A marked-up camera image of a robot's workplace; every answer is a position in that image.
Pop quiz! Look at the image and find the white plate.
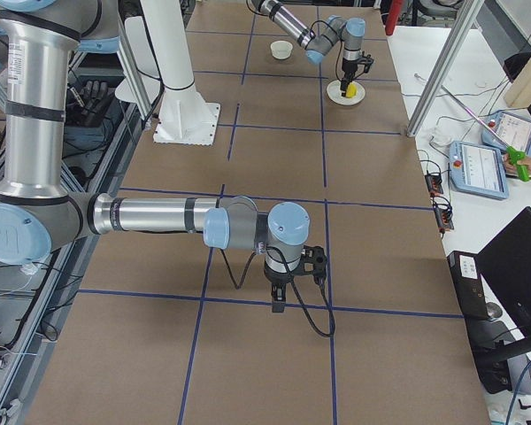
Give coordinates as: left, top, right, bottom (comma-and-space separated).
327, 81, 366, 106

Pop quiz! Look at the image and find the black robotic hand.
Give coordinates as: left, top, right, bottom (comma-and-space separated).
66, 80, 112, 128

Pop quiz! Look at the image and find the black monitor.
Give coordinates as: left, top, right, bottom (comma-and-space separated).
477, 206, 531, 364

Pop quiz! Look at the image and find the orange black adapter far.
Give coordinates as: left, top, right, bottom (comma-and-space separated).
418, 150, 444, 196

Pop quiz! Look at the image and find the near teach pendant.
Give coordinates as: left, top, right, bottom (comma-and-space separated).
449, 141, 509, 200

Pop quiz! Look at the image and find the teach pendant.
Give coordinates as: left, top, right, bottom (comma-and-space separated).
449, 141, 509, 200
487, 111, 531, 157

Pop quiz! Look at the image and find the black computer box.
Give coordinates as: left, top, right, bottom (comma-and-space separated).
447, 251, 502, 321

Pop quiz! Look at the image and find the green grabber tool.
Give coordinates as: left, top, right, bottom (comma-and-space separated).
441, 85, 530, 182

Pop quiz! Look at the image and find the yellow lemon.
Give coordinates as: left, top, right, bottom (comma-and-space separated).
346, 82, 358, 98

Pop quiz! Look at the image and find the white bowl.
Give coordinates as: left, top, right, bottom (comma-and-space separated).
270, 40, 293, 60

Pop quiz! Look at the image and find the far teach pendant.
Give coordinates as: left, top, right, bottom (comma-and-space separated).
487, 111, 531, 157

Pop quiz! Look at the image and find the orange black adapter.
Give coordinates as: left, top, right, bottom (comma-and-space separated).
430, 195, 454, 236
418, 150, 444, 196

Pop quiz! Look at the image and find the aluminium frame post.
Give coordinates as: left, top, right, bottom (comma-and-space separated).
406, 0, 484, 137

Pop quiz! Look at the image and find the orange black adapter near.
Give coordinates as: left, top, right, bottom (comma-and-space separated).
430, 195, 454, 236

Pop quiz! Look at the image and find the red fire extinguisher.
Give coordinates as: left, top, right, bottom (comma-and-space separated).
385, 0, 404, 36

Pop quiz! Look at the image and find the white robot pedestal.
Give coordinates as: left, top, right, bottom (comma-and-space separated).
141, 0, 220, 146

